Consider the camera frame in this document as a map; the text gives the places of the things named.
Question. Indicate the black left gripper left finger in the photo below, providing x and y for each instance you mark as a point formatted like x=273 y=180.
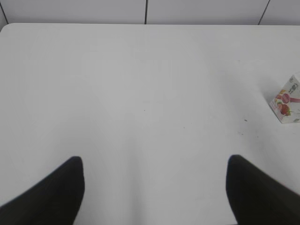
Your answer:
x=55 y=200

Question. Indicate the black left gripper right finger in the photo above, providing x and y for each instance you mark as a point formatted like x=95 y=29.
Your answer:
x=257 y=199

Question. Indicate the white meinianda drink bottle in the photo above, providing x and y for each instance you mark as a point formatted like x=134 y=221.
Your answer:
x=286 y=104

